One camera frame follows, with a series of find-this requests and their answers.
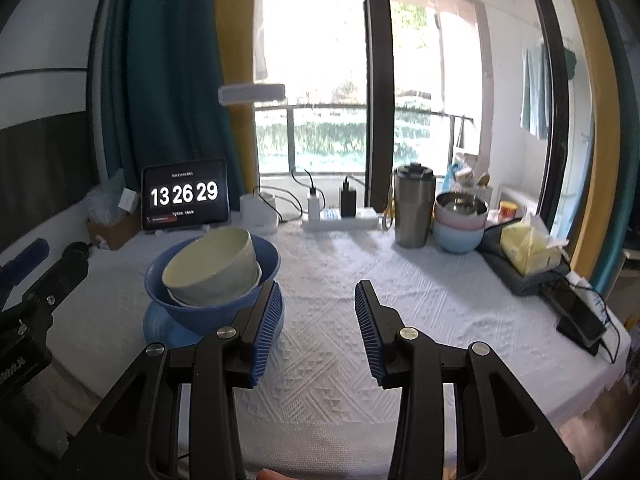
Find white lamp head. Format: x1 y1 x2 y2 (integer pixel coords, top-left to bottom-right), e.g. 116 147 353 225
218 83 287 107

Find clear plastic bag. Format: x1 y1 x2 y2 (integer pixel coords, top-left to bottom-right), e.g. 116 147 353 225
87 170 131 223

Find black charger cable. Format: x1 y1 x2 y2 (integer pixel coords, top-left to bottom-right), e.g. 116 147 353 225
291 169 318 193

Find black window post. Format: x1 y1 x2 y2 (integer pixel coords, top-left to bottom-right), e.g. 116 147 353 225
360 0 396 211

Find black charger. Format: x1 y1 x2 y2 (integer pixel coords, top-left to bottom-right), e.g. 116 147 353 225
339 176 358 218

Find steel tumbler black lid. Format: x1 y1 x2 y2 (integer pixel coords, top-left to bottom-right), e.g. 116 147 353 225
392 162 436 248

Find black lamp cable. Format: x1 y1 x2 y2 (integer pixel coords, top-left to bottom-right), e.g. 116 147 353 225
255 187 306 223

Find balcony railing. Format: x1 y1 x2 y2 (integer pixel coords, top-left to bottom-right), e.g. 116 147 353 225
255 101 478 176

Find black tablet clock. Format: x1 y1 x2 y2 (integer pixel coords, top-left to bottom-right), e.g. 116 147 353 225
141 157 232 232

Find cardboard box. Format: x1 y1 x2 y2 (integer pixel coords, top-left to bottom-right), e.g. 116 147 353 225
86 210 143 251

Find yellow curtain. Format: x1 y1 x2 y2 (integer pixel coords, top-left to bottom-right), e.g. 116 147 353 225
215 0 261 196
540 0 618 271

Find steel-lined pink bowl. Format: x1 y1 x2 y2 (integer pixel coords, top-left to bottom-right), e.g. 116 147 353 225
434 192 490 232

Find white textured tablecloth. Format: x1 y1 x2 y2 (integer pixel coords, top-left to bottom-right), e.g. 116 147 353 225
45 220 632 471

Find blue plate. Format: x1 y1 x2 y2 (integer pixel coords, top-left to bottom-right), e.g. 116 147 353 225
142 300 286 348

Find yellow handled scissors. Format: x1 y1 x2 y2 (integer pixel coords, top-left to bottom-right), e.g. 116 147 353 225
381 182 396 231

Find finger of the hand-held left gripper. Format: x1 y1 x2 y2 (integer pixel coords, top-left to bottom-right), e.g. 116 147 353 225
0 238 51 297
22 241 92 342

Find large blue bowl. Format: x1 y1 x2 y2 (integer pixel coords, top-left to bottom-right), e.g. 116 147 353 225
144 234 282 337

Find white lamp base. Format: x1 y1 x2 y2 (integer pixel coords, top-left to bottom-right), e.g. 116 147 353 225
239 191 279 235

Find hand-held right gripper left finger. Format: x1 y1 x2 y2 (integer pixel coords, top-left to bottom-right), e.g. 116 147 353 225
60 280 286 480

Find black flat device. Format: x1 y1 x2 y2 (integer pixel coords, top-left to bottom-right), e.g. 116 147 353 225
555 280 608 357

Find light blue bowl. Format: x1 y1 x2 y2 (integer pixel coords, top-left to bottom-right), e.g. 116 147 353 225
432 220 487 255

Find black door frame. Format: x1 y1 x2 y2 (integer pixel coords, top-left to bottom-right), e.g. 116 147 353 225
520 0 571 233

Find light blue hanging shirt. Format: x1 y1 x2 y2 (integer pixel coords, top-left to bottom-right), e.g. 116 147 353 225
520 45 551 141

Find pink strawberry print bowl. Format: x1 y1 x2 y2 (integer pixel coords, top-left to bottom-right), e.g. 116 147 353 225
165 260 264 309

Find yellow tissue pack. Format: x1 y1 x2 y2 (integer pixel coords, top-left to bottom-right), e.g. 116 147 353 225
500 214 571 277

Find black device cable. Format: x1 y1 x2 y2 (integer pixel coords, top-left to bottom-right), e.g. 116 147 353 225
565 270 621 363

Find cream bowl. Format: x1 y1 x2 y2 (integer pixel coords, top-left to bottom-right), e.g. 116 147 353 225
161 227 261 307

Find white power strip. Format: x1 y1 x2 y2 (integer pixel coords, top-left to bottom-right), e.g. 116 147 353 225
301 207 379 232

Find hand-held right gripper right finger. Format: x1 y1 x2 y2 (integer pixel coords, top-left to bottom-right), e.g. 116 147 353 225
354 280 583 480

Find dark grey folded cloth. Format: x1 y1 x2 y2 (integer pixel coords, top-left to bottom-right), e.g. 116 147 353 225
475 220 573 297

